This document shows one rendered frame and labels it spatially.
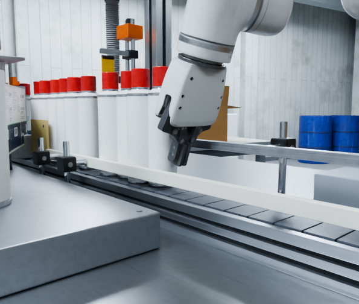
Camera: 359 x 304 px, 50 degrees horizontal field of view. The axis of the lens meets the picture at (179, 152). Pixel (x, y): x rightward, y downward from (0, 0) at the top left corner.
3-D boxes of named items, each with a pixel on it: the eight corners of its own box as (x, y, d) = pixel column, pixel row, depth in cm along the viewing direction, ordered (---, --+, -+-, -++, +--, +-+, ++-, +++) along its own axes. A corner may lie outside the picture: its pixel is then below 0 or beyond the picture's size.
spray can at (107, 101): (94, 175, 77) (91, 72, 75) (108, 171, 82) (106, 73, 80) (116, 177, 75) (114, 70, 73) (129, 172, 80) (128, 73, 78)
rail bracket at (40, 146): (33, 190, 86) (31, 137, 85) (60, 186, 90) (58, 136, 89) (39, 193, 84) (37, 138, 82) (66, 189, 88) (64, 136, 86)
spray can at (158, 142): (142, 184, 68) (141, 67, 66) (166, 180, 71) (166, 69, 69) (158, 189, 64) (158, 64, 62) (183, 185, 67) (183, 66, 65)
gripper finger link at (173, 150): (178, 122, 63) (170, 158, 65) (164, 122, 61) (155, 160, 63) (191, 129, 61) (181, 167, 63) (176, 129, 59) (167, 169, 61)
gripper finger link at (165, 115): (183, 79, 58) (196, 103, 62) (148, 116, 57) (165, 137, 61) (187, 82, 57) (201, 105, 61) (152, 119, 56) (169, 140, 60)
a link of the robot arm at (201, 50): (209, 37, 63) (205, 55, 64) (168, 29, 57) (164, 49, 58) (248, 49, 57) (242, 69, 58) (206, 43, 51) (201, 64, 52)
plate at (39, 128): (31, 153, 102) (29, 119, 101) (34, 152, 102) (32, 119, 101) (46, 157, 94) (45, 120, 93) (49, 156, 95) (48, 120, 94)
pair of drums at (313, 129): (290, 161, 722) (292, 114, 711) (335, 157, 780) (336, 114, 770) (321, 166, 658) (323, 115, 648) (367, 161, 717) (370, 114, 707)
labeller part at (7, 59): (-36, 61, 101) (-36, 57, 101) (8, 64, 109) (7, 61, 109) (-22, 57, 91) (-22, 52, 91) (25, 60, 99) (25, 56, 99)
